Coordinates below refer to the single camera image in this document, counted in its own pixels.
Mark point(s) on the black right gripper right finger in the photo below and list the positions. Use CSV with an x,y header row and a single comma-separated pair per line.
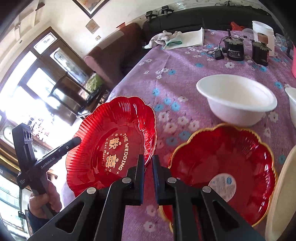
x,y
199,214

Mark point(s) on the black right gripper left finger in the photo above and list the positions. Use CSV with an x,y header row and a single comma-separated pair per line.
x,y
97,214

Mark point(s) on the red gold-rimmed plate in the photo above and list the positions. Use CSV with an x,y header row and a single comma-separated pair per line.
x,y
238,163

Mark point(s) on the red wedding text plate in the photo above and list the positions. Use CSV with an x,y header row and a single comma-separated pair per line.
x,y
112,138

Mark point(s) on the cream plastic bowl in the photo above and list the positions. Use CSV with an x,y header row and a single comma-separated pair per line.
x,y
280,223

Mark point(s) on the white foam bowl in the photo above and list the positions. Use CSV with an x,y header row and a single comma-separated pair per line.
x,y
235,99
291,92

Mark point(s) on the person's left forearm blue sleeve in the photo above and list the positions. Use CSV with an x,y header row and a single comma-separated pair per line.
x,y
35,222

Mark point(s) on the person's left hand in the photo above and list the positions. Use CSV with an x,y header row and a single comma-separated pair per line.
x,y
37,202

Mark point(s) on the dark wooden chair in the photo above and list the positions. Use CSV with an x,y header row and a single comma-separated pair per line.
x,y
87,101

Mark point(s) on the wooden framed window door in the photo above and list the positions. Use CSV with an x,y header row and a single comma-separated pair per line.
x,y
28,94

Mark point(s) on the purple floral tablecloth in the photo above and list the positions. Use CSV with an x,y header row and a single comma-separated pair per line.
x,y
166,81

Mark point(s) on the maroon armchair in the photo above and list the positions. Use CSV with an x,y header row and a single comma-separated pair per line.
x,y
116,55

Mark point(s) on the black power adapter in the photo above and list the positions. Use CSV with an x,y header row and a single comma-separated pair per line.
x,y
218,54

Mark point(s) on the black cylindrical motor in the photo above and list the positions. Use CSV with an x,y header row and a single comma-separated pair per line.
x,y
234,47

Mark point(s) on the dark jar with brown lid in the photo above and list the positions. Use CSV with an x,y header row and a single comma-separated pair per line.
x,y
260,50

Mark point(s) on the framed painting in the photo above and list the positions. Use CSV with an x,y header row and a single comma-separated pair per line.
x,y
90,7

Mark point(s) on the white cloth with green band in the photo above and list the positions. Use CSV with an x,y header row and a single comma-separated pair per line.
x,y
165,39

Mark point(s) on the white plastic container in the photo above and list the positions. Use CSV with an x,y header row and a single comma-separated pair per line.
x,y
259,27

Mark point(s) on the black sofa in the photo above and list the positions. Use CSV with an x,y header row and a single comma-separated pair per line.
x,y
210,17

